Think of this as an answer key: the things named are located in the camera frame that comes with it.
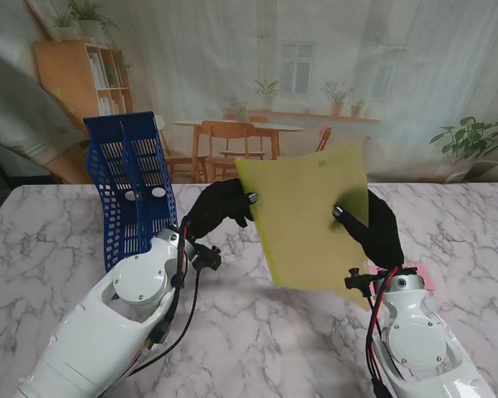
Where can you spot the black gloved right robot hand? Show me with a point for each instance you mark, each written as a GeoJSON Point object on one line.
{"type": "Point", "coordinates": [382, 236]}

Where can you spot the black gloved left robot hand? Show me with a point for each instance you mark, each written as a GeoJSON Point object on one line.
{"type": "Point", "coordinates": [216, 207]}

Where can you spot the pink paper receipt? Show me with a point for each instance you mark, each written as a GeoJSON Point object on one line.
{"type": "Point", "coordinates": [423, 275]}

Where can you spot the yellow-green translucent file folder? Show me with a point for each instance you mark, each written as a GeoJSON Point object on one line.
{"type": "Point", "coordinates": [303, 224]}

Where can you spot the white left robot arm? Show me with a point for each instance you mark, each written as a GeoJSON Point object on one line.
{"type": "Point", "coordinates": [103, 327]}

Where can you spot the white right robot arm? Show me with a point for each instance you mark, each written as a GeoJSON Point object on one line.
{"type": "Point", "coordinates": [423, 344]}

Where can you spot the blue perforated plastic file rack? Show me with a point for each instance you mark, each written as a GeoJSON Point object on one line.
{"type": "Point", "coordinates": [128, 166]}

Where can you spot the printed dining room backdrop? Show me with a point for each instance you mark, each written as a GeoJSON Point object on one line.
{"type": "Point", "coordinates": [274, 62]}

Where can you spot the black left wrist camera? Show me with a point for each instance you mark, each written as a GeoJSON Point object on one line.
{"type": "Point", "coordinates": [205, 257]}

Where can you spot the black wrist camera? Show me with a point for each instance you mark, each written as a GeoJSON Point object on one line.
{"type": "Point", "coordinates": [359, 282]}
{"type": "Point", "coordinates": [205, 257]}

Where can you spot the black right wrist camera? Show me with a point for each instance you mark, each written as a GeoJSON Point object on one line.
{"type": "Point", "coordinates": [359, 282]}

